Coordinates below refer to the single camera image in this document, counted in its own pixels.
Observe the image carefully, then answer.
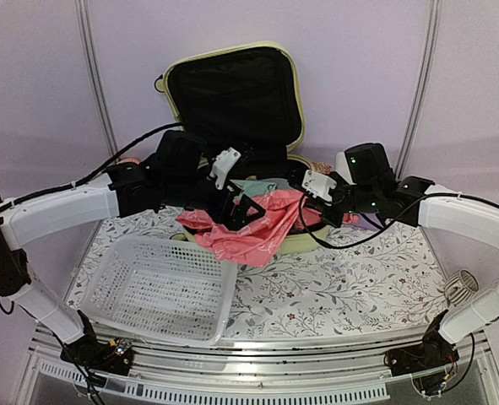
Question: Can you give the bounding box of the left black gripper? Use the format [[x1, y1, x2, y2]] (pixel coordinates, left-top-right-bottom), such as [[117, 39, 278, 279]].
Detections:
[[164, 174, 267, 230]]

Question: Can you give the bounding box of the pink printed garment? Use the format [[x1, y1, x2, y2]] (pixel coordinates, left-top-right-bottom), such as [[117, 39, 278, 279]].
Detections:
[[176, 188, 358, 267]]

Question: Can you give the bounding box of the teal cartoon t-shirt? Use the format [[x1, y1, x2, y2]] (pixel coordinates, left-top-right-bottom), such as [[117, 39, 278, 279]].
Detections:
[[232, 178, 290, 197]]

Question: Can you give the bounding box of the white plastic mesh basket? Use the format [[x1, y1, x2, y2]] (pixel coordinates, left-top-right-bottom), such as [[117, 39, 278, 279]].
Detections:
[[79, 236, 237, 347]]

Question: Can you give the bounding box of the light green hard-shell suitcase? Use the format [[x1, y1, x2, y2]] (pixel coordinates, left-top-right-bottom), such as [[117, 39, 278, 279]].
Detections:
[[154, 40, 333, 257]]

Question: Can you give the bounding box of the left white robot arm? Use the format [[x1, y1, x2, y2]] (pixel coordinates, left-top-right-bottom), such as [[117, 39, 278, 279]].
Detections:
[[0, 123, 265, 366]]

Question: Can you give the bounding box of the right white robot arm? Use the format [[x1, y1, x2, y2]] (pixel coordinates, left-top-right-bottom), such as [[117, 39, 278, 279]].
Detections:
[[405, 140, 499, 285]]

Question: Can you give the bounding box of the floral patterned tablecloth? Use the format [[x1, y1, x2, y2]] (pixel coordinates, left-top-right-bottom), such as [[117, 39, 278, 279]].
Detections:
[[59, 168, 465, 339]]

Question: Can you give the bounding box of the pink bowl behind basket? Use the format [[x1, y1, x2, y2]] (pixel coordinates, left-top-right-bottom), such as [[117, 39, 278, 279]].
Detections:
[[118, 158, 141, 165]]

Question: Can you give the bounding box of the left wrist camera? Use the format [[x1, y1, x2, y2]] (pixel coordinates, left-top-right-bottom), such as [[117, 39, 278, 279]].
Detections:
[[209, 147, 253, 190]]

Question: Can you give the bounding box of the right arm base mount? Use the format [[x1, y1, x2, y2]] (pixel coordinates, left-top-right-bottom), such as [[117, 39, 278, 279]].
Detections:
[[383, 310, 459, 397]]

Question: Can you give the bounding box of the right metal corner post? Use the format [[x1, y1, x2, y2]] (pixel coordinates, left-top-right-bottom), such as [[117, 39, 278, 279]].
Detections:
[[394, 0, 442, 179]]

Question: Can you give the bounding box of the metal corner post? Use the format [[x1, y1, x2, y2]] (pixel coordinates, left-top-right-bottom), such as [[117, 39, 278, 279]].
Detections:
[[394, 0, 442, 179], [74, 0, 118, 155]]

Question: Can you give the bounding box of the left metal corner post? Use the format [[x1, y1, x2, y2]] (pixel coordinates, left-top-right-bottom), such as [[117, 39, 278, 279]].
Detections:
[[74, 0, 118, 155]]

